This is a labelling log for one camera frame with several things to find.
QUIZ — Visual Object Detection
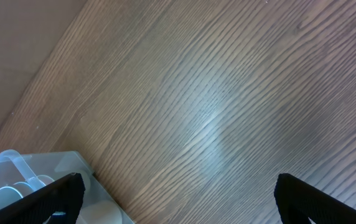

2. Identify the small grey cup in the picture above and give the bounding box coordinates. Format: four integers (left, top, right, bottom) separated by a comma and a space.
12, 173, 91, 197

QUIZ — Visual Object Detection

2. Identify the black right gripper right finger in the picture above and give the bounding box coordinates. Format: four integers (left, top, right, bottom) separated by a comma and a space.
274, 173, 356, 224

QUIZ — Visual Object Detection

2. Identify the clear plastic storage bin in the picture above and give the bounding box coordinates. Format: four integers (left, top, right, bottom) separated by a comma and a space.
0, 149, 133, 224

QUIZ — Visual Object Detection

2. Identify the tall cream cup back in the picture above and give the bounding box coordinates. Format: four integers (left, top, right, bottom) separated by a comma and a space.
0, 186, 123, 224

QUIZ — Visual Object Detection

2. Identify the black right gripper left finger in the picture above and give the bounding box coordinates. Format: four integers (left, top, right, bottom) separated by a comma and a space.
0, 173, 85, 224

